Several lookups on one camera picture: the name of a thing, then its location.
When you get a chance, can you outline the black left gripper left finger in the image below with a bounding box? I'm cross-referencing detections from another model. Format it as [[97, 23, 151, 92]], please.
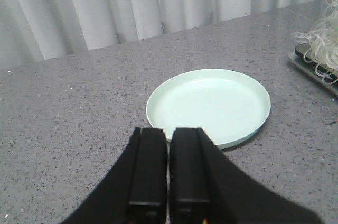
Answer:
[[64, 127, 167, 223]]

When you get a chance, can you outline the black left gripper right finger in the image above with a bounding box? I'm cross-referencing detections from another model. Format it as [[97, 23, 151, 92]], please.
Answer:
[[170, 128, 322, 223]]

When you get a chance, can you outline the white vermicelli noodle bundle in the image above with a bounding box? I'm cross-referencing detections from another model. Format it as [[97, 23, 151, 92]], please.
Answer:
[[292, 0, 337, 85]]

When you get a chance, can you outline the light green round plate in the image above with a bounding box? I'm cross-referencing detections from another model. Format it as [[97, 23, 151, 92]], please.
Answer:
[[146, 69, 271, 149]]

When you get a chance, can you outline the black silver kitchen scale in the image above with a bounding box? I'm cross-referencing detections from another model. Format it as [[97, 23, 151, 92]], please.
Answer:
[[288, 43, 337, 96]]

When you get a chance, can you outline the white pleated curtain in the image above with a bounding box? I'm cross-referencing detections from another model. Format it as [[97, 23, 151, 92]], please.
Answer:
[[1, 0, 314, 69]]

